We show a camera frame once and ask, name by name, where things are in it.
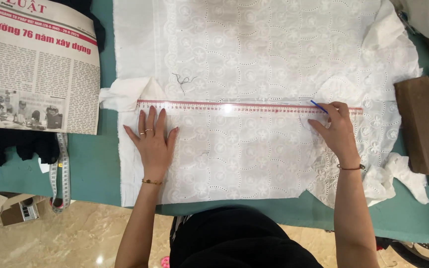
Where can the person's left hand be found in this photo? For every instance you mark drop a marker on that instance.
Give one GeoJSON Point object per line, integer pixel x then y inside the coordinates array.
{"type": "Point", "coordinates": [154, 145]}

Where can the person's right hand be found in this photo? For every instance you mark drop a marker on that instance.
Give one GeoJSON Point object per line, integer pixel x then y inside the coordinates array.
{"type": "Point", "coordinates": [336, 136]}

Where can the blue pencil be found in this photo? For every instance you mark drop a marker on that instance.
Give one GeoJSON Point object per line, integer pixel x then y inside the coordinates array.
{"type": "Point", "coordinates": [318, 106]}

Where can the clear ruler with red edge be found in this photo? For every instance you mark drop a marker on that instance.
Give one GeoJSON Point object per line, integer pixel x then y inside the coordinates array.
{"type": "Point", "coordinates": [237, 108]}

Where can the teal table cover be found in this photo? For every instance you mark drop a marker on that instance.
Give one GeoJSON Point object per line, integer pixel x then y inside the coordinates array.
{"type": "Point", "coordinates": [91, 163]}

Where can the dark thread scrap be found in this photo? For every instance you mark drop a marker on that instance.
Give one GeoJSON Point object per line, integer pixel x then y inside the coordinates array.
{"type": "Point", "coordinates": [182, 80]}

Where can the brown wooden block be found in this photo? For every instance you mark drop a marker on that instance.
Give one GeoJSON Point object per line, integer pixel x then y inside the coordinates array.
{"type": "Point", "coordinates": [420, 124]}

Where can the white measuring tape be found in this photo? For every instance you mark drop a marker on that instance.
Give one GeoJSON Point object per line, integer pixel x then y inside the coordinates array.
{"type": "Point", "coordinates": [61, 175]}

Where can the white eyelet lace fabric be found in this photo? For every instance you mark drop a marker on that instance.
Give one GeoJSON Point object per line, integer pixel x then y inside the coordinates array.
{"type": "Point", "coordinates": [259, 74]}

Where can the pink floor object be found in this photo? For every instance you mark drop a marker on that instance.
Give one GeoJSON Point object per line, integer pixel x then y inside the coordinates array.
{"type": "Point", "coordinates": [165, 262]}

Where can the person's black clothing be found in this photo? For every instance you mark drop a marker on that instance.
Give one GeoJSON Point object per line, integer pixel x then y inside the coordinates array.
{"type": "Point", "coordinates": [233, 242]}

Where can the newspaper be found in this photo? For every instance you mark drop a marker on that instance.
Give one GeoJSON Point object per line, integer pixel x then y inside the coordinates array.
{"type": "Point", "coordinates": [32, 67]}

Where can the wheel on floor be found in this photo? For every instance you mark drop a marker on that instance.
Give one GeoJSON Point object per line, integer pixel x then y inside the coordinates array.
{"type": "Point", "coordinates": [421, 254]}

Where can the white sewing machine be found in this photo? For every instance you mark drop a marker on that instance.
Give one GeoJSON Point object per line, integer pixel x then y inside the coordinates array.
{"type": "Point", "coordinates": [428, 18]}

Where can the cardboard box with items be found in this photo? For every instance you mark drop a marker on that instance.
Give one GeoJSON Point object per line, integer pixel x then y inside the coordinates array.
{"type": "Point", "coordinates": [17, 210]}

